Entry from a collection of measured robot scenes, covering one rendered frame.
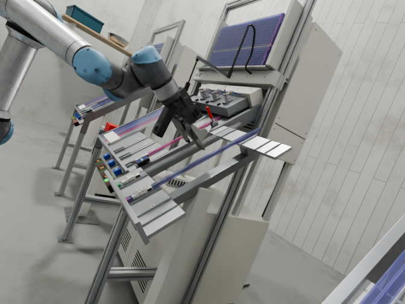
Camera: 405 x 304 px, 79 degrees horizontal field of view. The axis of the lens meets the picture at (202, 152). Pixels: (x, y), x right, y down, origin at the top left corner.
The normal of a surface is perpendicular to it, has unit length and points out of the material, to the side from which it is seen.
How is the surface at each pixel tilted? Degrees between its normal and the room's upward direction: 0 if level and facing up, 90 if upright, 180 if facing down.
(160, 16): 90
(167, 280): 90
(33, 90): 90
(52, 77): 90
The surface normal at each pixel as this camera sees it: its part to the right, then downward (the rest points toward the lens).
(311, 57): 0.51, 0.27
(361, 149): -0.63, -0.19
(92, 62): -0.18, 0.00
